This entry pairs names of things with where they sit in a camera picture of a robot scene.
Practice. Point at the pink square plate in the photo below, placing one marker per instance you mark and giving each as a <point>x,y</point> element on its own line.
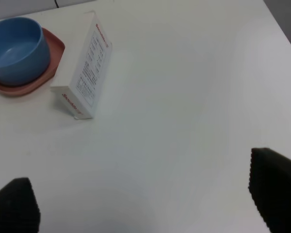
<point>56,47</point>

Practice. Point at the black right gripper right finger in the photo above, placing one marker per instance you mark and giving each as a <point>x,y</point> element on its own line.
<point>270,188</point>

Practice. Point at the white long carton box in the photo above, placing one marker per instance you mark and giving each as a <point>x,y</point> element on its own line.
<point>82,69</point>

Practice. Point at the blue plastic bowl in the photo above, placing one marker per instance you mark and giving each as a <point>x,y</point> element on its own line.
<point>24,52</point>

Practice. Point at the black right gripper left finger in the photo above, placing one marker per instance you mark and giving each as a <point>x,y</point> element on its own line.
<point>19,210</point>

